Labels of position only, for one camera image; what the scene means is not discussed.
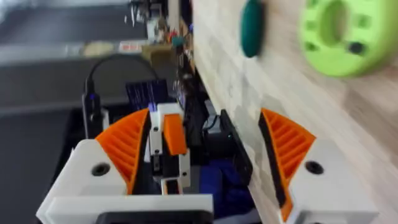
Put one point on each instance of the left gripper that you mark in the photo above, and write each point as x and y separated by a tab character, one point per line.
169	166

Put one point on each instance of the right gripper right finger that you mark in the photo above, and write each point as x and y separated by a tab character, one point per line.
326	186

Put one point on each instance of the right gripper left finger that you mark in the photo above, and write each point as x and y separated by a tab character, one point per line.
93	174

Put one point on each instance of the small black screw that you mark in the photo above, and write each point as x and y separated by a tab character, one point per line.
356	47

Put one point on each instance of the dark green toy vegetable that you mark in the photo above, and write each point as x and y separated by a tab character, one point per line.
252	29

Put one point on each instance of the left wrist upright plate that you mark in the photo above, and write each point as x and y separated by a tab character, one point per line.
91	124

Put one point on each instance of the green disc with holes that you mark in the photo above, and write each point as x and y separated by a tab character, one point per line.
342	56

